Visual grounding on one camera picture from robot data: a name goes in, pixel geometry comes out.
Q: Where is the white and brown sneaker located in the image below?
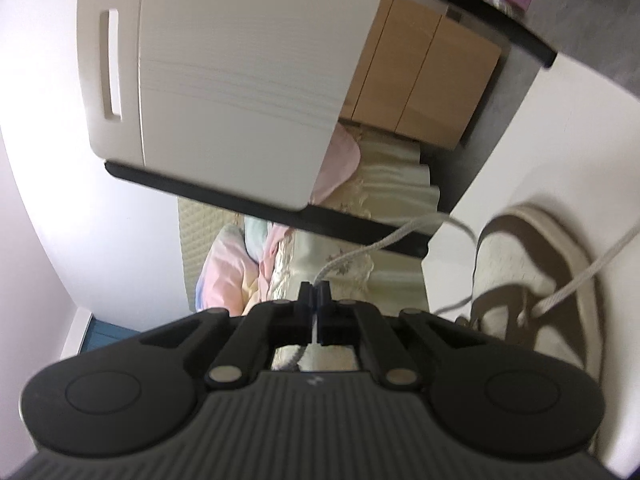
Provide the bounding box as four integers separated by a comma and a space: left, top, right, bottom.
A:
457, 202, 603, 376

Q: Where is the blue curtain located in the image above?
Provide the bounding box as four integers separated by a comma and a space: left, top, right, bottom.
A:
80, 310, 146, 356

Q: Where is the white shoelace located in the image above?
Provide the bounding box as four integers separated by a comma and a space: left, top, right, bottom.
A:
285, 212, 640, 371

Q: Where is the pastel quilt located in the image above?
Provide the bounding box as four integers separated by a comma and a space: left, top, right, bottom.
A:
192, 222, 293, 316

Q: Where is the wooden drawer cabinet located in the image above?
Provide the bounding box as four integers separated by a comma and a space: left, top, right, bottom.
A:
340, 0, 503, 151

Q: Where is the bed with floral lace cover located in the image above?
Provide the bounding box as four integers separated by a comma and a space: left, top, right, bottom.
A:
177, 122, 441, 376

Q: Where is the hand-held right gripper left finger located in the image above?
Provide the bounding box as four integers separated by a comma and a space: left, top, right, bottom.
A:
140, 282, 313, 391

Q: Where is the white chair with black frame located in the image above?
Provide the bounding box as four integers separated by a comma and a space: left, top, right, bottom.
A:
75, 0, 640, 466

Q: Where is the pink cloth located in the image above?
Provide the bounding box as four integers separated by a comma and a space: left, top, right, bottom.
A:
307, 125, 362, 206

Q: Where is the quilted beige headboard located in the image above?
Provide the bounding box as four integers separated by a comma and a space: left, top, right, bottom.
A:
177, 197, 246, 311

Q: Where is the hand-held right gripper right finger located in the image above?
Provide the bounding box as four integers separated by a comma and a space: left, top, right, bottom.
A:
315, 282, 483, 391

